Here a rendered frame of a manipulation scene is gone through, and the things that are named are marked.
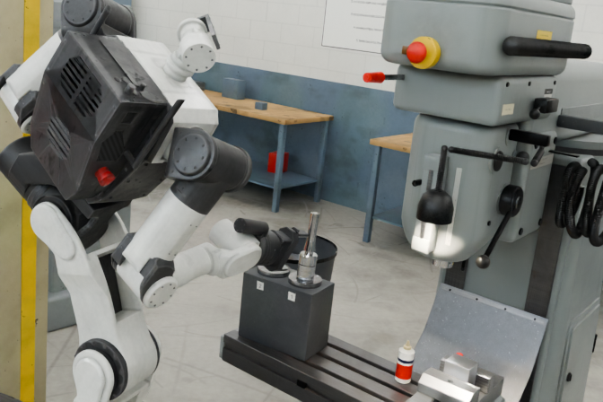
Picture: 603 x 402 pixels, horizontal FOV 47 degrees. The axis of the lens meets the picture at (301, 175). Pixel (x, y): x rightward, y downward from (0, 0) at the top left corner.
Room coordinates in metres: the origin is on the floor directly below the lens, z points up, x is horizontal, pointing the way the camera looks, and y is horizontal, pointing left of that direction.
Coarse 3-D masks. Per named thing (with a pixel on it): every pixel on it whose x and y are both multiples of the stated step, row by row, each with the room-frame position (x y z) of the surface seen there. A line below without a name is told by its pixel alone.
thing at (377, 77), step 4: (372, 72) 1.38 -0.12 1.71; (376, 72) 1.39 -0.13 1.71; (380, 72) 1.40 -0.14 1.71; (364, 76) 1.37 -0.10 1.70; (368, 76) 1.36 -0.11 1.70; (372, 76) 1.37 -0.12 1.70; (376, 76) 1.38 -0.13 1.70; (380, 76) 1.39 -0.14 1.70; (384, 76) 1.40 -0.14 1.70; (388, 76) 1.42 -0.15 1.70; (392, 76) 1.43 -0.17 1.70; (396, 76) 1.45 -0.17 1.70; (400, 76) 1.46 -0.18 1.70; (404, 76) 1.47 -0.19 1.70; (364, 80) 1.37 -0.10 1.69; (368, 80) 1.36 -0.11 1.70; (372, 80) 1.37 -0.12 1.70; (376, 80) 1.38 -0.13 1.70; (380, 80) 1.39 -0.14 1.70; (384, 80) 1.42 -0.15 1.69
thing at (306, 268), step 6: (300, 258) 1.72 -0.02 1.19; (300, 264) 1.72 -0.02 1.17; (306, 264) 1.71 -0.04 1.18; (312, 264) 1.71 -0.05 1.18; (300, 270) 1.71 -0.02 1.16; (306, 270) 1.71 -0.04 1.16; (312, 270) 1.71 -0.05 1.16; (300, 276) 1.71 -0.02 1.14; (306, 276) 1.70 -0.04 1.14; (312, 276) 1.71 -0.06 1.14
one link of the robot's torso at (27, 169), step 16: (16, 144) 1.53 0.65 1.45; (0, 160) 1.52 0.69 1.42; (16, 160) 1.49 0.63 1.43; (32, 160) 1.47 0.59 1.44; (16, 176) 1.49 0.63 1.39; (32, 176) 1.47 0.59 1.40; (48, 176) 1.45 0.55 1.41; (32, 192) 1.48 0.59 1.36; (80, 208) 1.42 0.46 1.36; (96, 208) 1.41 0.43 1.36; (112, 208) 1.47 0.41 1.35; (96, 224) 1.46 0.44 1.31; (96, 240) 1.52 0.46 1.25
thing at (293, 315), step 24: (264, 288) 1.72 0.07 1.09; (288, 288) 1.68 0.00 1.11; (312, 288) 1.69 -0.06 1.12; (240, 312) 1.75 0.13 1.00; (264, 312) 1.72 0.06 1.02; (288, 312) 1.68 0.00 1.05; (312, 312) 1.66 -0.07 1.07; (264, 336) 1.71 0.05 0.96; (288, 336) 1.67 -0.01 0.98; (312, 336) 1.67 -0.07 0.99
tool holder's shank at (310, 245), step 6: (312, 216) 1.72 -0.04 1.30; (318, 216) 1.72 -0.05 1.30; (312, 222) 1.72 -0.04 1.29; (318, 222) 1.73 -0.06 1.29; (312, 228) 1.72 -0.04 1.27; (312, 234) 1.72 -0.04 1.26; (306, 240) 1.73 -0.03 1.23; (312, 240) 1.72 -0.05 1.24; (306, 246) 1.72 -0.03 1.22; (312, 246) 1.72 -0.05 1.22; (306, 252) 1.72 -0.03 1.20; (312, 252) 1.72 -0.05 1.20
